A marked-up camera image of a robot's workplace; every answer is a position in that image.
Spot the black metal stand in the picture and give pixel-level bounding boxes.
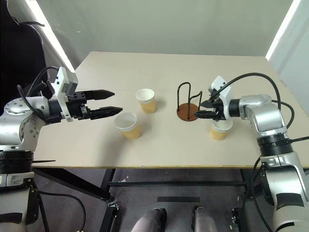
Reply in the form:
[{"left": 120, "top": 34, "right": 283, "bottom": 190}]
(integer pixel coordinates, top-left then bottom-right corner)
[{"left": 25, "top": 178, "right": 51, "bottom": 232}]

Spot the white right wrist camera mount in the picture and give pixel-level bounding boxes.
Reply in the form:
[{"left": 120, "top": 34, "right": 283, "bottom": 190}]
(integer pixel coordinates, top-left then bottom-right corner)
[{"left": 208, "top": 75, "right": 234, "bottom": 121}]

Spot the black metal table frame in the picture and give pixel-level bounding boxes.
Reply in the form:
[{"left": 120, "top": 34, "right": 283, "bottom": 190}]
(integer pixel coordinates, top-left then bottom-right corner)
[{"left": 31, "top": 167, "right": 251, "bottom": 232}]

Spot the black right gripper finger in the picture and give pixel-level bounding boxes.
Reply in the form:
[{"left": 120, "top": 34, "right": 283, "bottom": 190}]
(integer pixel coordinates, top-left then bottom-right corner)
[
  {"left": 194, "top": 109, "right": 217, "bottom": 119},
  {"left": 199, "top": 99, "right": 214, "bottom": 109}
]

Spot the black side cable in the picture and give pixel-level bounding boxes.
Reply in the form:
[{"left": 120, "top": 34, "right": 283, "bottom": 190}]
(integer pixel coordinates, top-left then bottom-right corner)
[{"left": 287, "top": 136, "right": 309, "bottom": 144}]

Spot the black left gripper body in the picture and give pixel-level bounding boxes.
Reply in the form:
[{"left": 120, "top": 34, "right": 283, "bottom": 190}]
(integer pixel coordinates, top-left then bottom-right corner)
[{"left": 65, "top": 91, "right": 92, "bottom": 120}]

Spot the black hanging cable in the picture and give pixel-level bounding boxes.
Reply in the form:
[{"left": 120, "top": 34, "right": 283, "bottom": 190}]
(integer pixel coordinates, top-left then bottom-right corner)
[{"left": 251, "top": 154, "right": 273, "bottom": 232}]

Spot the black tape strip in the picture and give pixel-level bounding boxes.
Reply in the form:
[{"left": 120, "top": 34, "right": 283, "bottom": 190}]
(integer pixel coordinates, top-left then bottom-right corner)
[{"left": 157, "top": 196, "right": 201, "bottom": 203}]

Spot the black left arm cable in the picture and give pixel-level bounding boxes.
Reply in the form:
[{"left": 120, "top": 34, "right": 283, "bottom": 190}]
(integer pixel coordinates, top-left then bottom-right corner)
[{"left": 16, "top": 66, "right": 61, "bottom": 115}]

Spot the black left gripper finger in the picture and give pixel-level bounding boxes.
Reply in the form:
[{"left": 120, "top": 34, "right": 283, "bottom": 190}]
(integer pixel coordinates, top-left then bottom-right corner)
[
  {"left": 90, "top": 106, "right": 124, "bottom": 121},
  {"left": 84, "top": 89, "right": 115, "bottom": 101}
]

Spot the yellow ribbed paper cup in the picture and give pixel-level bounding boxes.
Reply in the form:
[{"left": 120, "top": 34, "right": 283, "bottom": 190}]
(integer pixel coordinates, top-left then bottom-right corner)
[
  {"left": 135, "top": 88, "right": 157, "bottom": 114},
  {"left": 209, "top": 119, "right": 234, "bottom": 142},
  {"left": 114, "top": 112, "right": 142, "bottom": 140}
]

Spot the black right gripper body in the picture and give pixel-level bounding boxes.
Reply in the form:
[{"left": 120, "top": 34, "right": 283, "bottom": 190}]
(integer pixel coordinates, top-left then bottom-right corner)
[{"left": 209, "top": 88, "right": 225, "bottom": 122}]

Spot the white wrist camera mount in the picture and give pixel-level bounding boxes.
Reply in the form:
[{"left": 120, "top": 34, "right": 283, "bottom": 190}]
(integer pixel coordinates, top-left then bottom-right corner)
[
  {"left": 53, "top": 67, "right": 79, "bottom": 123},
  {"left": 208, "top": 75, "right": 234, "bottom": 121}
]

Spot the dark rounded robot foot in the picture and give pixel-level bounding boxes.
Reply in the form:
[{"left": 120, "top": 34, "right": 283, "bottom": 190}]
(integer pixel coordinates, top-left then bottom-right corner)
[
  {"left": 131, "top": 207, "right": 168, "bottom": 232},
  {"left": 191, "top": 206, "right": 218, "bottom": 232}
]

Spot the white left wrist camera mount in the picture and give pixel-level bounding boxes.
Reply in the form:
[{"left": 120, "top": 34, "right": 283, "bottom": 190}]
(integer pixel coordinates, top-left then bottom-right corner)
[{"left": 53, "top": 67, "right": 79, "bottom": 123}]

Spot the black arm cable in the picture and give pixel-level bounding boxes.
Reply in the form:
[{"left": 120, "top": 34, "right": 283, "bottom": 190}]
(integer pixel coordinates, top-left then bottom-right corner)
[
  {"left": 217, "top": 72, "right": 295, "bottom": 136},
  {"left": 16, "top": 66, "right": 61, "bottom": 115}
]

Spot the black chair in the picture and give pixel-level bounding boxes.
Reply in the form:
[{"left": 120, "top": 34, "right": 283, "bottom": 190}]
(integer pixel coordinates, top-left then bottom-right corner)
[{"left": 0, "top": 0, "right": 47, "bottom": 100}]

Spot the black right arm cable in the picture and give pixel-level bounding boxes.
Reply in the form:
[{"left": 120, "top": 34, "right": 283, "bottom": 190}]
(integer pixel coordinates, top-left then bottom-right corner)
[{"left": 217, "top": 72, "right": 295, "bottom": 136}]

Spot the black floor cable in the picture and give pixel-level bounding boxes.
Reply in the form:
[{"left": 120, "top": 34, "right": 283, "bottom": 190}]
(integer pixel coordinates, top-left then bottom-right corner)
[{"left": 36, "top": 190, "right": 87, "bottom": 232}]

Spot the white slanted panel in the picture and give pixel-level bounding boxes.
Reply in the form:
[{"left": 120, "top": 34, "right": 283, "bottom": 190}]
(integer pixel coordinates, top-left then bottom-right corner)
[
  {"left": 265, "top": 0, "right": 309, "bottom": 82},
  {"left": 23, "top": 0, "right": 76, "bottom": 73}
]

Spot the brown base wire cup holder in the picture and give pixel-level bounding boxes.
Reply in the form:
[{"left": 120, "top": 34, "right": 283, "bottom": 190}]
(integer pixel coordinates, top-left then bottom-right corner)
[{"left": 176, "top": 82, "right": 204, "bottom": 121}]

